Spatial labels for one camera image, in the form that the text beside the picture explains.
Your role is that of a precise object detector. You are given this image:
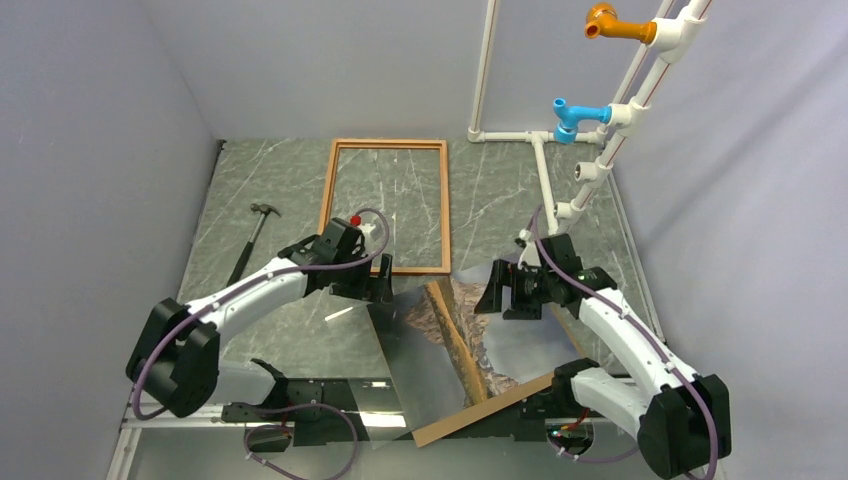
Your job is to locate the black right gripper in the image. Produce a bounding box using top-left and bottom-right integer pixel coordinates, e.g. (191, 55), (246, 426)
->
(474, 259), (556, 320)

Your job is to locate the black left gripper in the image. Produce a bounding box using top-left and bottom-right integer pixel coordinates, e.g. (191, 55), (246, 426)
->
(330, 249), (393, 304)

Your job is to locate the glossy mountain landscape photo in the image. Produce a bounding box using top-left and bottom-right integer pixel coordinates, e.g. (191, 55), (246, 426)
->
(367, 264), (579, 430)

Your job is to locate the wooden picture frame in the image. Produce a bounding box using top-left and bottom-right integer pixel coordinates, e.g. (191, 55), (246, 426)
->
(318, 138), (452, 277)

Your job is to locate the blue pipe elbow fitting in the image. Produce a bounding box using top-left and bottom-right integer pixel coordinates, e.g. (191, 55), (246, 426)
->
(552, 98), (612, 144)

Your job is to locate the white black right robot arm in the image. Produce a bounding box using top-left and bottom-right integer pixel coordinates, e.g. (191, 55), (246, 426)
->
(475, 231), (732, 479)

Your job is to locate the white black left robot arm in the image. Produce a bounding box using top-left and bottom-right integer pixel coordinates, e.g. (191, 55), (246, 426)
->
(125, 218), (393, 421)

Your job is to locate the orange pipe elbow fitting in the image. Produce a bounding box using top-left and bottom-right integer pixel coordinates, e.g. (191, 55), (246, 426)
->
(584, 2), (658, 45)

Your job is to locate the brown backing board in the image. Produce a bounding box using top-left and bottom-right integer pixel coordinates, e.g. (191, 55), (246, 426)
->
(412, 284), (583, 447)

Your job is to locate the white PVC pipe rack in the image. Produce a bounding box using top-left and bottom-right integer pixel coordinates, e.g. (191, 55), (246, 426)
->
(466, 1), (711, 234)

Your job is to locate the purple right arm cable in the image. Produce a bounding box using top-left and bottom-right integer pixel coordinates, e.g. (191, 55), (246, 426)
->
(529, 205), (720, 480)

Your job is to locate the black handled claw hammer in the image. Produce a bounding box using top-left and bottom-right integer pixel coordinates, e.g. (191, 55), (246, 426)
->
(226, 203), (281, 287)

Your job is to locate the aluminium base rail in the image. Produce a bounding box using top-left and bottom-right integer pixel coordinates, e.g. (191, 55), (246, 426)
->
(119, 378), (653, 479)

